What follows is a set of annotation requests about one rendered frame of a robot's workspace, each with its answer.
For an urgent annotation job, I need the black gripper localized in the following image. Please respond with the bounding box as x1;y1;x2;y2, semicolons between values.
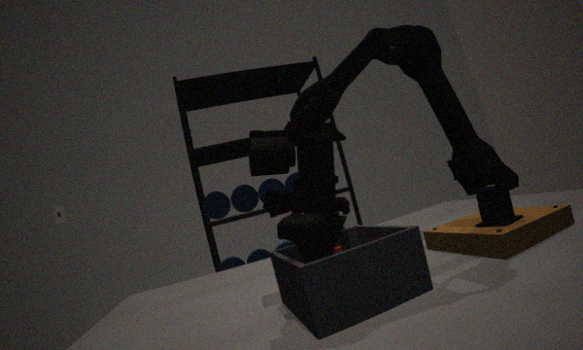
277;170;350;263

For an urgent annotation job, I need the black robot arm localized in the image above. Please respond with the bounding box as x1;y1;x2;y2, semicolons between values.
249;24;524;228

